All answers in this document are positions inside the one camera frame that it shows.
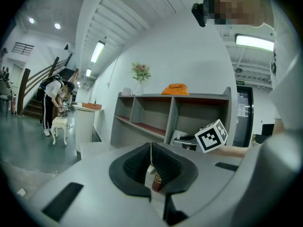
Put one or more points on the long ceiling light panel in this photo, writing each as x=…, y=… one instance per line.
x=88, y=72
x=97, y=51

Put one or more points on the green exit sign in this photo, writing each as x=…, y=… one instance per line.
x=240, y=82

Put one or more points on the wide ceiling light panel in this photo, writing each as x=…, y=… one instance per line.
x=254, y=42

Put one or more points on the black monitor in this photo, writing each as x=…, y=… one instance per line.
x=268, y=129

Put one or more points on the black balcony railing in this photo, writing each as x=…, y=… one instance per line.
x=23, y=48

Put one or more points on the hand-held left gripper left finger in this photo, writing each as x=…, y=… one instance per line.
x=94, y=188

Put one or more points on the white round counter table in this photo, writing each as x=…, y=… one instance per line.
x=85, y=126

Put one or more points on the black glass door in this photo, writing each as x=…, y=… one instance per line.
x=243, y=117

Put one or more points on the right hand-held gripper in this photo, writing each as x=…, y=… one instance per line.
x=209, y=138

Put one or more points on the person's right forearm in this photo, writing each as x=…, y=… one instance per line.
x=229, y=151

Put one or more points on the person's torso in light shirt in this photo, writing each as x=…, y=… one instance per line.
x=287, y=79

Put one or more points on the staircase with dark railing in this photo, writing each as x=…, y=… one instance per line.
x=35, y=84

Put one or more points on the flower bouquet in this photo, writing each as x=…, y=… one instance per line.
x=141, y=70

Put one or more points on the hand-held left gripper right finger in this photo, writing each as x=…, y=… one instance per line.
x=213, y=185

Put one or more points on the orange tray box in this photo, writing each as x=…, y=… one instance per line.
x=91, y=106

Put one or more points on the round ceiling spotlight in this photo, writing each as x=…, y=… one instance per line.
x=57, y=26
x=31, y=20

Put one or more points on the white vase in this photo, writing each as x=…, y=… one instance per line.
x=139, y=90

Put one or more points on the white mug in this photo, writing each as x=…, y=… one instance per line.
x=126, y=92

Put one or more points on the white stool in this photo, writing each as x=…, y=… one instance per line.
x=59, y=123

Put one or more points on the red fire extinguisher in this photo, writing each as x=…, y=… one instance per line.
x=13, y=105

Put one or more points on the black head camera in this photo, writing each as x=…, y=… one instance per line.
x=200, y=13

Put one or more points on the orange bag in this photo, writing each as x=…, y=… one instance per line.
x=175, y=89

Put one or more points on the grey wooden shelf unit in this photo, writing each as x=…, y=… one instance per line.
x=172, y=107

